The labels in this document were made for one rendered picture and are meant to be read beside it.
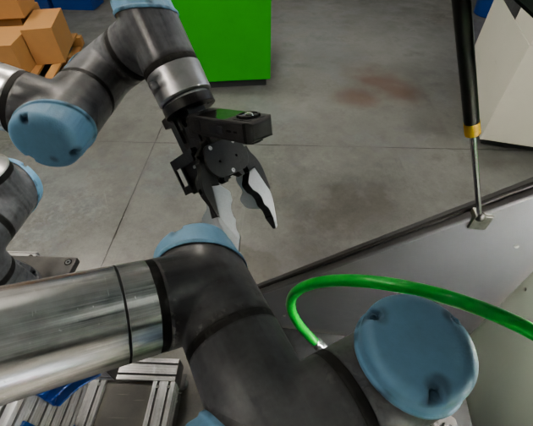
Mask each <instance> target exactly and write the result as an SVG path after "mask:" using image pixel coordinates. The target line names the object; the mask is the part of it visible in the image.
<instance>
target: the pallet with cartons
mask: <svg viewBox="0 0 533 426"><path fill-rule="evenodd" d="M84 44H85V42H84V40H83V37H82V35H78V34H77V33H70V30H69V27H68V24H67V22H66V19H65V18H64V15H63V11H62V9H61V8H46V9H40V7H39V4H38V2H35V0H0V62H1V63H6V64H8V65H11V66H14V67H16V68H21V69H23V70H25V71H27V72H30V73H33V74H38V75H39V74H40V72H41V71H42V69H43V67H44V66H45V64H52V65H51V67H50V68H49V70H48V71H47V74H46V76H45V78H48V79H52V78H53V77H54V76H55V75H56V74H57V73H58V71H59V69H60V68H61V67H64V66H65V65H66V64H67V63H68V61H69V59H70V58H71V57H72V56H73V55H74V54H76V53H77V52H80V51H81V50H82V47H83V45H84ZM71 47H73V48H72V50H71V52H70V53H69V51H70V48H71ZM62 69H63V68H62Z"/></svg>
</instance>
